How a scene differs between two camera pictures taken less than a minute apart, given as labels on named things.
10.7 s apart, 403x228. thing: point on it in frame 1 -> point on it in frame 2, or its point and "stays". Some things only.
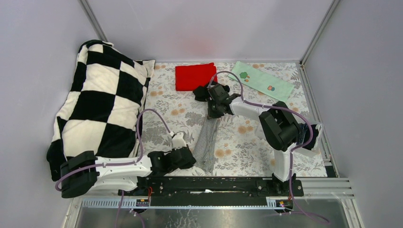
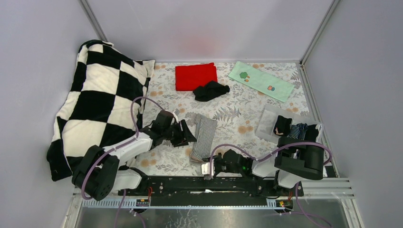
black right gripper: x=211 y=115 -> x=216 y=157
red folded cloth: x=191 y=77 stays
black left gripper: x=187 y=166 -> x=185 y=137
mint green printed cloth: x=263 y=80 stays
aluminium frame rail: x=329 y=193 stays
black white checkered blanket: x=101 y=112 stays
